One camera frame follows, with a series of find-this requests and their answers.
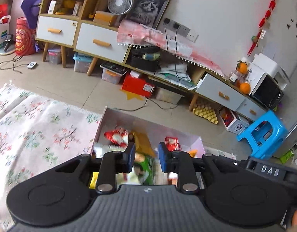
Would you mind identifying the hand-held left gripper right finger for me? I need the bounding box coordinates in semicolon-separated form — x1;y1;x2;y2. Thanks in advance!
158;141;236;195

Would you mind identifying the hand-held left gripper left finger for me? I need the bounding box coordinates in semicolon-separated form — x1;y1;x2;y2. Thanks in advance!
55;142;136;195

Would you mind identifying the green snack packet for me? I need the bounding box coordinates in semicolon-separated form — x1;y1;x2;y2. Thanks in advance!
133;153;156;185

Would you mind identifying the white cardboard box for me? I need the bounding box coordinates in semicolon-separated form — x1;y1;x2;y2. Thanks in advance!
92;105;205;194

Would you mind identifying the mustard yellow snack packet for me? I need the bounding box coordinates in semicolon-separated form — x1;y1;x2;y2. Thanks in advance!
131;130;156;157

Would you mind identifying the red white snack packet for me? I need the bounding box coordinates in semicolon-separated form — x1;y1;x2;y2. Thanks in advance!
104;127;129;148

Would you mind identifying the green carton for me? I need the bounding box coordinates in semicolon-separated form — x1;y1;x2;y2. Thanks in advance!
280;148;295;164

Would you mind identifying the white printed carton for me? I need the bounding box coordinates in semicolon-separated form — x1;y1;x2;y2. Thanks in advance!
217;106;250;135

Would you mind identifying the blue plastic stool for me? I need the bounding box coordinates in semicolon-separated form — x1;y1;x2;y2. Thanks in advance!
236;110;289;160

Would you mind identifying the bright yellow snack packet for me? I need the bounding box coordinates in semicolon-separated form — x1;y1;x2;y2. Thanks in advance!
89;171;100;189

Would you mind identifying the yellow star mat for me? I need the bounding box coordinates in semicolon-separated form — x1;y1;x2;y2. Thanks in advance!
121;89;144;101

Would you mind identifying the clear storage bin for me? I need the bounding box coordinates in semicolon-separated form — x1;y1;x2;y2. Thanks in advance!
101;68;122;85
154;87;183;105
48;48;63;65

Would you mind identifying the yellow egg tray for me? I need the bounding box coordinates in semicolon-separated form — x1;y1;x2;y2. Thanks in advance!
192;99;219;125

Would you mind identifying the red box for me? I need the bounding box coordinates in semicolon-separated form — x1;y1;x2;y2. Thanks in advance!
121;72;156;98

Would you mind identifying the white microwave oven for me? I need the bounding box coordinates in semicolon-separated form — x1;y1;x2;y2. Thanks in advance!
246;66;284;109

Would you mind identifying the pile of papers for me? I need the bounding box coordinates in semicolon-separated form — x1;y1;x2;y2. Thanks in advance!
155;61;197;90

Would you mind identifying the black keyboard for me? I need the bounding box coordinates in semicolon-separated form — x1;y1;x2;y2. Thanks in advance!
100;61;128;75

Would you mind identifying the low wooden TV cabinet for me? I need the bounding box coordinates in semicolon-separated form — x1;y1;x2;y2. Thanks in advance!
129;46;284;124

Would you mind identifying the black storage box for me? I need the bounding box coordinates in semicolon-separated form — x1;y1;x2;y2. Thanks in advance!
130;46;161;72

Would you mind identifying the glass jar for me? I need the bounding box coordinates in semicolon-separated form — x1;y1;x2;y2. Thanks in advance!
229;70;241;83

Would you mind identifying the floral rug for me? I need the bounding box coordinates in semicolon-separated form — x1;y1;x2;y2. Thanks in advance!
0;83;237;223

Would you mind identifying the green plush toy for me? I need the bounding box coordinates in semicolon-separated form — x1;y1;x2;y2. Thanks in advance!
142;52;161;61

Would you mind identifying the clear bin blue lid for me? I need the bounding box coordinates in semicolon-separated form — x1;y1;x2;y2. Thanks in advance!
73;52;93;73

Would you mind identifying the white appliance box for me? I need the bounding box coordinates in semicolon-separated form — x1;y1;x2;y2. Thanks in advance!
252;53;291;84

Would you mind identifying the pink cloth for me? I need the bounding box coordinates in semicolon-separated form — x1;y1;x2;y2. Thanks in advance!
117;19;226;78

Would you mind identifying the orange cardboard box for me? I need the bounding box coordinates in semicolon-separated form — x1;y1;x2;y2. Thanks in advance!
93;10;118;27

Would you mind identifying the framed cat picture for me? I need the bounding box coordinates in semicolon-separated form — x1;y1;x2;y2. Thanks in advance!
125;0;174;29

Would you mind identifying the white desk fan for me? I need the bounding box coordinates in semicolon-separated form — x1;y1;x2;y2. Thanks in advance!
107;0;134;15

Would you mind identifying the tall wooden shelf cabinet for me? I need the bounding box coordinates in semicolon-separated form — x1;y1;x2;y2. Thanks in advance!
35;0;132;76

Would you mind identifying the red printed bucket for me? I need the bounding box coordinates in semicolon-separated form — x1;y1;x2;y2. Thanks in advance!
15;17;37;56

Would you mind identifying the small white box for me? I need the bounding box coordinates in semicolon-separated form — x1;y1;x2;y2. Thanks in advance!
47;0;57;15

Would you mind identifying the black stand white base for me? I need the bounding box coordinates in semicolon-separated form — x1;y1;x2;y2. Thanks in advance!
0;34;16;55

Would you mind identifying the white shopping bag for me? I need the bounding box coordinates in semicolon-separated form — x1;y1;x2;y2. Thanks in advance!
0;15;12;53

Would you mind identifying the purple round object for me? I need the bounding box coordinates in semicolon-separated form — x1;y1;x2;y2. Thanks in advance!
21;0;45;29

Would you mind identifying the black floor cable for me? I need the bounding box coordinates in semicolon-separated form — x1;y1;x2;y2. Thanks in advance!
113;76;174;112

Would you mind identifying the white drawer wooden handle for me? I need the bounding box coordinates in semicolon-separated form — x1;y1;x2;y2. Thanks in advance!
195;72;247;113
75;22;131;64
235;99;268;122
35;16;79;46

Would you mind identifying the grey wall socket panel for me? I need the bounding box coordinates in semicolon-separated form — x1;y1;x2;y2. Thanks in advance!
180;25;198;41

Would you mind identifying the dark wall socket panel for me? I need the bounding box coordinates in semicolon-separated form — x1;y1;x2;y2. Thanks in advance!
163;18;181;31

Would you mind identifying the red chili wall hanging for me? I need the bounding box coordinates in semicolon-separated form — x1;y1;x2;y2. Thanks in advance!
247;0;283;56

